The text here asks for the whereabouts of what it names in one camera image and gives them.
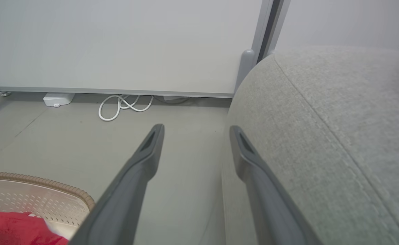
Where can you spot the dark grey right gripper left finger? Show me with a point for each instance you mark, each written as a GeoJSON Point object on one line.
{"type": "Point", "coordinates": [124, 197]}

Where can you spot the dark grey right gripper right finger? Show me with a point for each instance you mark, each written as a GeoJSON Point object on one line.
{"type": "Point", "coordinates": [274, 211]}

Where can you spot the red cloth garment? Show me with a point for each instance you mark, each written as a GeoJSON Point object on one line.
{"type": "Point", "coordinates": [16, 229]}

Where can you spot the cream perforated laundry basket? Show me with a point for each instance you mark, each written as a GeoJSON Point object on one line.
{"type": "Point", "coordinates": [43, 195]}

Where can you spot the light grey padded cushion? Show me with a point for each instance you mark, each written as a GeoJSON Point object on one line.
{"type": "Point", "coordinates": [339, 136]}

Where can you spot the white plastic power box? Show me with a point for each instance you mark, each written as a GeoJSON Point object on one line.
{"type": "Point", "coordinates": [58, 99]}

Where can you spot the grey metal partition frame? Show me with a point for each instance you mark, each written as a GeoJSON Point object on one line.
{"type": "Point", "coordinates": [118, 91]}

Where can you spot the grey rounded partition post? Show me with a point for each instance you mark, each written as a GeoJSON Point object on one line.
{"type": "Point", "coordinates": [245, 68]}

